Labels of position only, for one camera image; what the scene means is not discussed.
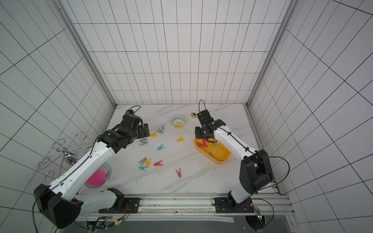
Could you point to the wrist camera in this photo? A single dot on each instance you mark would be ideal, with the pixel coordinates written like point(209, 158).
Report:
point(131, 121)
point(204, 117)

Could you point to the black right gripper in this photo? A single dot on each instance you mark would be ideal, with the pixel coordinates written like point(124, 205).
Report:
point(201, 132)

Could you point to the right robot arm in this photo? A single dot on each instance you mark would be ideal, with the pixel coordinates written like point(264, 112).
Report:
point(255, 168)

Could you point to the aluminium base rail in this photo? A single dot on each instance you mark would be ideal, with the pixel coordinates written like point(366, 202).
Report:
point(191, 207)

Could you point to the patterned small bowl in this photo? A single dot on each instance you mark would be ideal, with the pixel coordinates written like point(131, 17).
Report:
point(178, 121)

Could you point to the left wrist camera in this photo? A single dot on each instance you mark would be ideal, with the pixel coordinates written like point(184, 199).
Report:
point(131, 121)

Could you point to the metal wire cup rack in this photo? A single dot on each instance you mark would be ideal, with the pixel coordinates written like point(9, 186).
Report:
point(67, 155)

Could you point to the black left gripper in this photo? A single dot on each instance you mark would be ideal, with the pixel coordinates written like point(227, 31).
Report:
point(141, 129)

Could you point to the red clothespin bottom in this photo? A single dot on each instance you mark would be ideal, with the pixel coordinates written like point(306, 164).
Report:
point(178, 171)

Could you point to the red clothespin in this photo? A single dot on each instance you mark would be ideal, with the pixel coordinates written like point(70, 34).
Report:
point(159, 163)
point(202, 144)
point(178, 171)

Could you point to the pink bowl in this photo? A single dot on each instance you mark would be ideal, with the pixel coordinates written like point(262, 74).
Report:
point(100, 177)

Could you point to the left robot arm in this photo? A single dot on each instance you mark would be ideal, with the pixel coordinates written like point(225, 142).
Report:
point(60, 202)

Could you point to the grey clothespin pair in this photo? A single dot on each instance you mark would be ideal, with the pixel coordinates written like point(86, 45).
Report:
point(143, 141)

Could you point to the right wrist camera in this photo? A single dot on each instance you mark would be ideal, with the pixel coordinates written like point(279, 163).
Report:
point(204, 117)

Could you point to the yellow storage box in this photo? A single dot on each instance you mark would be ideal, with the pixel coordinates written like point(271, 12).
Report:
point(221, 153)

